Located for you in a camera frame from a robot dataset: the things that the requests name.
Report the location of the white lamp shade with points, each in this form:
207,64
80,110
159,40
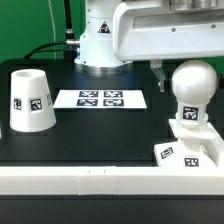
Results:
31,108

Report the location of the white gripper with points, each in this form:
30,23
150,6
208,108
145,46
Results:
157,30

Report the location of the white front wall bar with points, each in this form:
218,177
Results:
110,181

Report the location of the white lamp base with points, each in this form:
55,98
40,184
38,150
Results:
196,146

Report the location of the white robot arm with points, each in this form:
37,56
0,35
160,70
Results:
96,42

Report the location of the white marker sheet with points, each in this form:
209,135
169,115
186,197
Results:
100,99

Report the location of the white lamp bulb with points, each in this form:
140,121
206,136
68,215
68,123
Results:
193,83

